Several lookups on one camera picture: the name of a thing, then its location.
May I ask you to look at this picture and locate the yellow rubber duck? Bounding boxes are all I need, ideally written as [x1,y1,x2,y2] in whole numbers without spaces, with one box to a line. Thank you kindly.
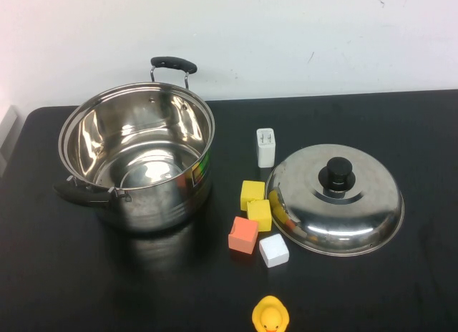
[252,295,291,332]

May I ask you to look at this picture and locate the stainless steel pot black handles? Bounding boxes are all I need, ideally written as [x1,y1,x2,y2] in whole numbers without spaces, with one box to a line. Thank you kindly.
[53,56,216,235]

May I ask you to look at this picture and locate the orange foam cube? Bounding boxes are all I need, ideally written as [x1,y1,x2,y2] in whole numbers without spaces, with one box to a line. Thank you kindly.
[228,215,259,255]

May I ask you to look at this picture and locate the steel lid black knob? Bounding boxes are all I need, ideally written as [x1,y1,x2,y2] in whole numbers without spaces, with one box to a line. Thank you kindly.
[265,143,406,257]

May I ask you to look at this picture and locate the yellow foam cube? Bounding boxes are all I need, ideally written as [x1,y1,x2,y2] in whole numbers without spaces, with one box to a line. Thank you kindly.
[240,180,266,212]
[246,199,273,233]

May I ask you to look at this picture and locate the grey wall trim strip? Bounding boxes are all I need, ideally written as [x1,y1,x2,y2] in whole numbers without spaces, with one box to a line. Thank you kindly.
[0,104,19,178]

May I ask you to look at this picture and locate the white power adapter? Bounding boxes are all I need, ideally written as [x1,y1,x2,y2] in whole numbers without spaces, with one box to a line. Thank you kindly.
[255,127,276,168]

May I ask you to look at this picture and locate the white foam cube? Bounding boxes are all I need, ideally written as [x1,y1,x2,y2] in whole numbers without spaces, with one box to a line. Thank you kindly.
[258,233,291,269]

